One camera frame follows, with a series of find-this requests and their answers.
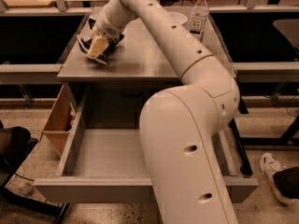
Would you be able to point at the black bar on floor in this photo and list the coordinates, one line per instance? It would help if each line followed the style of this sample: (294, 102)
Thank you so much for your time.
(245, 167)

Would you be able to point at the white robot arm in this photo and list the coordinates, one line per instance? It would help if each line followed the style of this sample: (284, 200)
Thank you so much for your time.
(212, 204)

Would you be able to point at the black chair at left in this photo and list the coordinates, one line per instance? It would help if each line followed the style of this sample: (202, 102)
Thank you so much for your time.
(16, 143)

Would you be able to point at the dark trouser leg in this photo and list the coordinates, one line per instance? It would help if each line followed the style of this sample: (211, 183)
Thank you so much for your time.
(287, 182)

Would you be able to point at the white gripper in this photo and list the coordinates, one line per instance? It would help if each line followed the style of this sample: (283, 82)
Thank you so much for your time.
(105, 31)

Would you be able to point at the clear plastic water bottle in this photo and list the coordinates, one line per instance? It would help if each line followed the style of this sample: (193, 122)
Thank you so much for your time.
(198, 19)

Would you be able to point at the brown cardboard box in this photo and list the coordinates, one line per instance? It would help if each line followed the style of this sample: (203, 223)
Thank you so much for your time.
(60, 121)

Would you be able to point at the white sneaker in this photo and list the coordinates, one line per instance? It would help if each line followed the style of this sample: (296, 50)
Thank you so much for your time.
(269, 165)

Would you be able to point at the white ceramic bowl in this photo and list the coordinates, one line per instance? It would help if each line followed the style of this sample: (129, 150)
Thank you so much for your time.
(179, 17)

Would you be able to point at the grey open top drawer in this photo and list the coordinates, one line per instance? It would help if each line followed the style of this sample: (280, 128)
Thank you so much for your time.
(104, 159)

